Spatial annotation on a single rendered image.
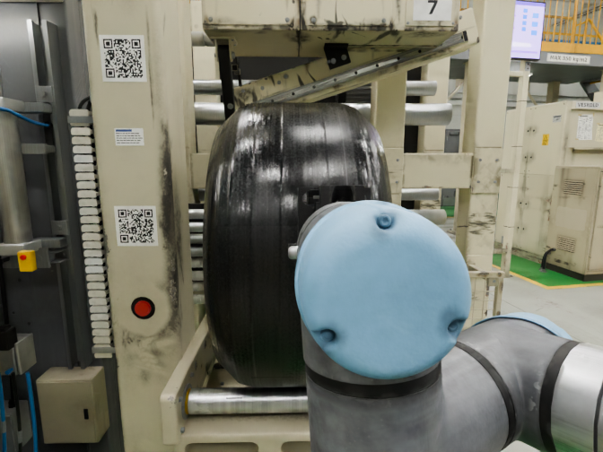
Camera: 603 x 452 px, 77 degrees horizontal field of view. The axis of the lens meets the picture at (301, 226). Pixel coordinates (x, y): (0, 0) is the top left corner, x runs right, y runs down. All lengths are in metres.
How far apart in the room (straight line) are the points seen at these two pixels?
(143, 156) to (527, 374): 0.65
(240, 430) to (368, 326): 0.63
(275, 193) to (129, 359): 0.48
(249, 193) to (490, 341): 0.36
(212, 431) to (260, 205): 0.43
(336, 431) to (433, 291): 0.09
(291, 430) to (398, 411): 0.57
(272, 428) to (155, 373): 0.26
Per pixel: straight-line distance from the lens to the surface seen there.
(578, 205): 5.19
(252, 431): 0.77
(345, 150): 0.57
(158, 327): 0.81
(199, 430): 0.79
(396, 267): 0.16
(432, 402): 0.22
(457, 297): 0.17
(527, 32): 4.84
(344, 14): 1.01
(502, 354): 0.29
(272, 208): 0.53
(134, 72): 0.76
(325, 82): 1.11
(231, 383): 1.01
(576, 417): 0.28
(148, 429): 0.93
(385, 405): 0.20
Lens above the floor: 1.34
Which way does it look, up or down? 10 degrees down
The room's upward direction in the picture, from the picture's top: straight up
